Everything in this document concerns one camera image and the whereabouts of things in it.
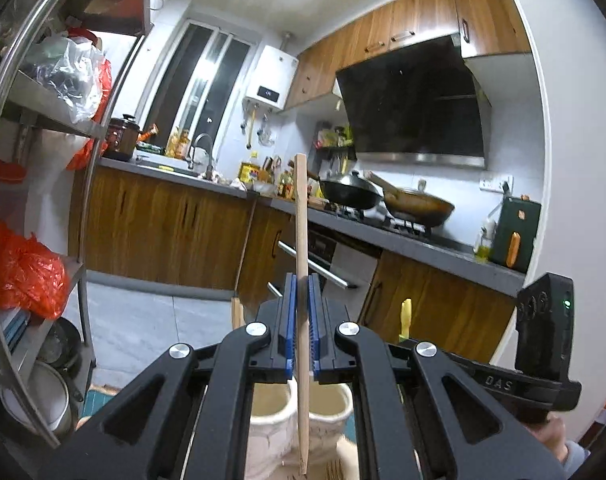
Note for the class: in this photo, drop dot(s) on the wooden cabinets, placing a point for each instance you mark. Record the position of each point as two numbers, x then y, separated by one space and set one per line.
423 10
158 225

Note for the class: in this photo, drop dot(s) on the brown frying pan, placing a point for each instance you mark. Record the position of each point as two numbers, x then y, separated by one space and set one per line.
423 207

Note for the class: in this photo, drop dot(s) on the person's right hand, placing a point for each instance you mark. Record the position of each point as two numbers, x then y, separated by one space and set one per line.
553 440

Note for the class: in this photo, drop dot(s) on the black range hood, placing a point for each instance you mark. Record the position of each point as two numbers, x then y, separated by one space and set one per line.
413 105

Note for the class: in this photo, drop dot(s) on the wall spice rack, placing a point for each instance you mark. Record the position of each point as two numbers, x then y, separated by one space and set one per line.
335 140

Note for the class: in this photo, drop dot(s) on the white water heater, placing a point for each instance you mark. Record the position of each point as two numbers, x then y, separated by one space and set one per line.
273 75

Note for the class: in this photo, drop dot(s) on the floral ceramic utensil holder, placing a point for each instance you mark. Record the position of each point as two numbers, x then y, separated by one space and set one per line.
273 410

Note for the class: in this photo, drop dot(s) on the grey countertop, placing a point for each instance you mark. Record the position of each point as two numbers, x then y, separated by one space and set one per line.
433 252

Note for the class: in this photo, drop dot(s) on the built-in oven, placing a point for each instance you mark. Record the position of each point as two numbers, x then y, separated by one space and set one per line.
348 270

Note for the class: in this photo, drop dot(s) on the white wall socket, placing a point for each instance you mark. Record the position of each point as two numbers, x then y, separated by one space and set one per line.
495 182

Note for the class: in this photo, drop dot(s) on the kitchen window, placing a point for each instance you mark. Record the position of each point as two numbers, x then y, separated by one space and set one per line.
193 80

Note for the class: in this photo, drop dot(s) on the wooden upper cabinets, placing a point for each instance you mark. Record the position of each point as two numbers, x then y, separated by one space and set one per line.
423 10

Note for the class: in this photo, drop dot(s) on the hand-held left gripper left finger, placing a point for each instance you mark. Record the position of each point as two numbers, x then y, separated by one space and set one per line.
289 320

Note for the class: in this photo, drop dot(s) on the metal faucet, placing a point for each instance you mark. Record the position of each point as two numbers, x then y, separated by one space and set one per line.
203 152

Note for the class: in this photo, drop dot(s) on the yellow oil bottle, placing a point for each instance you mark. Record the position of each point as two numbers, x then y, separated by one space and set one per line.
248 172

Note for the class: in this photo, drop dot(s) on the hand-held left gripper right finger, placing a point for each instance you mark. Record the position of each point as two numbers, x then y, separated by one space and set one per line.
315 320

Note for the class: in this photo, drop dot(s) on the dark rice cooker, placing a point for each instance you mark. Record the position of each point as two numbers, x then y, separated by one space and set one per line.
120 137

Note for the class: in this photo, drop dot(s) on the metal shelf rack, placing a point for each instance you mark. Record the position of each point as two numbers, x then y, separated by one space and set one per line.
13 100

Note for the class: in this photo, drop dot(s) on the wooden lower cabinets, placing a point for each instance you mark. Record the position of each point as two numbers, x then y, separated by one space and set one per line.
158 225

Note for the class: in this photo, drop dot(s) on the large red plastic bag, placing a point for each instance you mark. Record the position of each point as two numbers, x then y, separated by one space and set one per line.
23 270

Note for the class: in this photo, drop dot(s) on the stacked metal pots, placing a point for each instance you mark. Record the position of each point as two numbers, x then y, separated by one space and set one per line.
35 400

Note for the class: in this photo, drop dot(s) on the green countertop appliance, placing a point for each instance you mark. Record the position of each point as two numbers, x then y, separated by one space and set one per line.
518 230

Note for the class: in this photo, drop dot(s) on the clear plastic bag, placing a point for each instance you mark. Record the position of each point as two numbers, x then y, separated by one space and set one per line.
68 75

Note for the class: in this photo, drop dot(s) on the black wok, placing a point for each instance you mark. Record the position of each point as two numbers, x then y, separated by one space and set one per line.
350 192

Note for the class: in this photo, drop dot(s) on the small oil bottle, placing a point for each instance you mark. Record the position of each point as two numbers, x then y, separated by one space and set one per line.
484 247

